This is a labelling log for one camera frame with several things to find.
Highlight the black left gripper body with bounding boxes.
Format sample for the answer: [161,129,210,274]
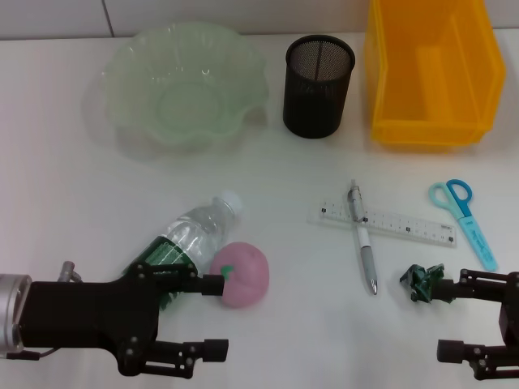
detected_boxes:
[19,263,165,377]

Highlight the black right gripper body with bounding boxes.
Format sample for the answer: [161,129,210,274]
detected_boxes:
[497,271,519,348]

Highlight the pink toy peach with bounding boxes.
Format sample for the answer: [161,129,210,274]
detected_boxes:
[209,242,271,310]

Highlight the blue teal scissors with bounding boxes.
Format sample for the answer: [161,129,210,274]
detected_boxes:
[428,178,499,272]

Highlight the clear green-label water bottle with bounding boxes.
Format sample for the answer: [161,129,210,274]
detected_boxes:
[121,189,244,313]

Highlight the green plastic wrapper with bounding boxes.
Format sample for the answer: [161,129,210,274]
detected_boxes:
[399,263,455,304]

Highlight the clear plastic ruler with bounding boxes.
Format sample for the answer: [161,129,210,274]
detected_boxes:
[307,197,458,249]

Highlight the silver white ballpoint pen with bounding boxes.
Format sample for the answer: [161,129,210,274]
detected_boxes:
[346,179,380,296]

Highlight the green glass fruit plate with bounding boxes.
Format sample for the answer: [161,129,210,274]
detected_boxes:
[83,22,271,153]

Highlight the black mesh pen holder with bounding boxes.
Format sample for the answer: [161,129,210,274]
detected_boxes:
[282,34,357,139]

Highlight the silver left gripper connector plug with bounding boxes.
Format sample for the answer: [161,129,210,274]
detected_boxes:
[59,261,83,283]

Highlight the yellow plastic bin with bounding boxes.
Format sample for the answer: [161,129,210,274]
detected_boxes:
[363,0,507,147]

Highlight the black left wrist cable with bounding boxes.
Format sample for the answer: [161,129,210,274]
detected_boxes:
[0,347,54,361]

